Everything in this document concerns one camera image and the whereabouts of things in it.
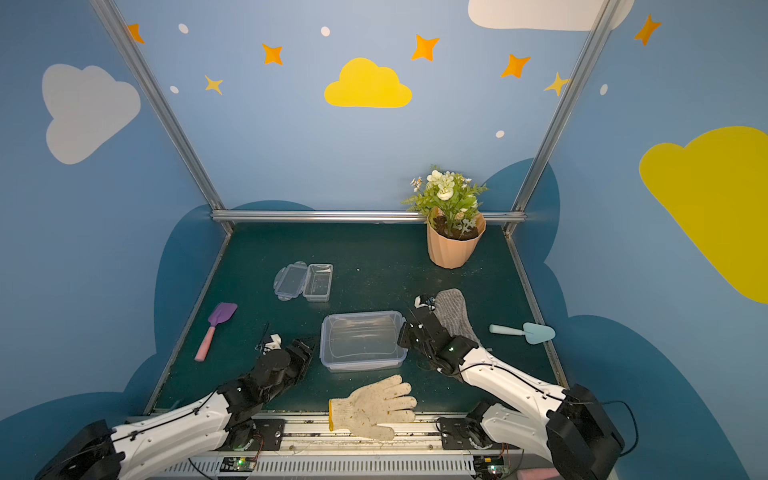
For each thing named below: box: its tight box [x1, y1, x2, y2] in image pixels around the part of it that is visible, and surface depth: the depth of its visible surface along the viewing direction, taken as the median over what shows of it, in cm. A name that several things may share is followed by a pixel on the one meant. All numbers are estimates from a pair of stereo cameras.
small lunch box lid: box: [273, 261, 307, 301], surface depth 107 cm
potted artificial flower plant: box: [400, 170, 489, 269], surface depth 97 cm
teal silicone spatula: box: [489, 322, 556, 344], surface depth 95 cm
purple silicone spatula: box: [194, 302, 238, 362], surface depth 95 cm
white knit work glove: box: [329, 375, 418, 441], surface depth 80 cm
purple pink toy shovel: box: [517, 468, 560, 480], surface depth 70 cm
